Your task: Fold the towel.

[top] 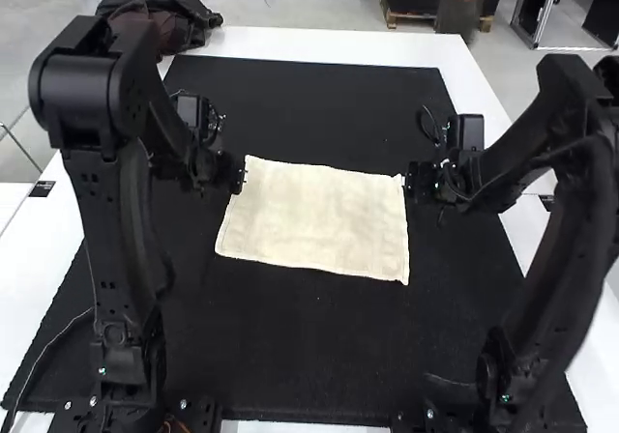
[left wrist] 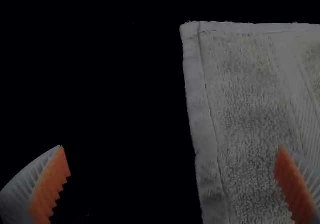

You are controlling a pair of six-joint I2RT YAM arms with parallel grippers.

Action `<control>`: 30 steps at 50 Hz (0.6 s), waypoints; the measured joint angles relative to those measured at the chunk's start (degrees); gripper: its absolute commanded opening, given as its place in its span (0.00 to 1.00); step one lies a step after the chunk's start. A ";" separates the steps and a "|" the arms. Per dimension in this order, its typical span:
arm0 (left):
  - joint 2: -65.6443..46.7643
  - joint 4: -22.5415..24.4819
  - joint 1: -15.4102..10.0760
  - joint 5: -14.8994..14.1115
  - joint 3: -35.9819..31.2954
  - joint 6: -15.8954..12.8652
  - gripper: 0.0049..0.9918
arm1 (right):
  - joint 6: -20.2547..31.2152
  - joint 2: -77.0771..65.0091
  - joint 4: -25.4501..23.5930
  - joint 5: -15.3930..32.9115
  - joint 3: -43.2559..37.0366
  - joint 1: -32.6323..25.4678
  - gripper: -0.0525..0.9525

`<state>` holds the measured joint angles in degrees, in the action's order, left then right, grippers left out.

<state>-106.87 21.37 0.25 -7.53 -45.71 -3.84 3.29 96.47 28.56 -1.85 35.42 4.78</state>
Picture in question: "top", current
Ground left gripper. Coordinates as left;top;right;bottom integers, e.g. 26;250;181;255
186;145;248;197

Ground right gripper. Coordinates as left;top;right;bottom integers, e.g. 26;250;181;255
404;159;468;207

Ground pale towel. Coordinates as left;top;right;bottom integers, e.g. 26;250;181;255
214;154;411;287

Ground wooden pallet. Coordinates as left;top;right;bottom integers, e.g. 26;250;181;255
384;7;495;32

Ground person's legs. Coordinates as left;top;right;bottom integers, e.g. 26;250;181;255
434;0;489;45

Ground black mat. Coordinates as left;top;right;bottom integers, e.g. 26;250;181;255
0;54;589;428

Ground black panel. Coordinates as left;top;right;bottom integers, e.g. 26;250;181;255
579;0;619;47

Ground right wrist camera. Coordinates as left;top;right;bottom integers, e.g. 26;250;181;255
447;113;485;150

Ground aluminium frame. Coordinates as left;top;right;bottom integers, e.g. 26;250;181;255
510;0;619;51

